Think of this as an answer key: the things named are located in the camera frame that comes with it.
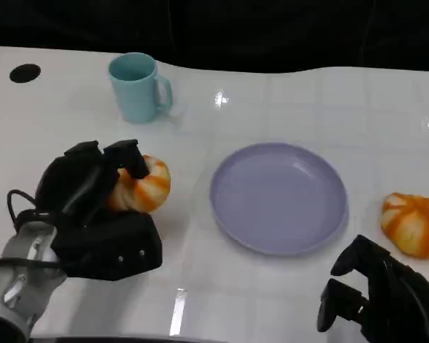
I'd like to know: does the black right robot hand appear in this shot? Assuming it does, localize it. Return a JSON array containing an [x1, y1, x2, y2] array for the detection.
[[316, 234, 429, 343]]

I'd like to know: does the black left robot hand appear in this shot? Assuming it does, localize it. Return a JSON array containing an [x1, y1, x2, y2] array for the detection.
[[34, 139, 151, 229]]

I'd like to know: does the orange and white bread roll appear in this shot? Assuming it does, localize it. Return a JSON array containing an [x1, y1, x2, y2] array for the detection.
[[381, 192, 429, 259], [107, 154, 172, 214]]

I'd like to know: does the pale green mug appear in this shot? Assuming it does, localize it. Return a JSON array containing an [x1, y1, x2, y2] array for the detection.
[[108, 52, 174, 124]]

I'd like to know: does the lilac plate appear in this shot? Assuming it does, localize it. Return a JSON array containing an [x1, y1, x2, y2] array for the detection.
[[209, 141, 348, 257]]

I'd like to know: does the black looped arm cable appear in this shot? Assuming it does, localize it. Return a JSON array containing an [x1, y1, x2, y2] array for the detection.
[[6, 189, 58, 232]]

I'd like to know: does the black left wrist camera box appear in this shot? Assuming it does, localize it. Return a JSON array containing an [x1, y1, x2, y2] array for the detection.
[[51, 210, 164, 282]]

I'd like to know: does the black table cable hole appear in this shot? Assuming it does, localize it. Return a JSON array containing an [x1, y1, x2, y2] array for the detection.
[[9, 64, 42, 84]]

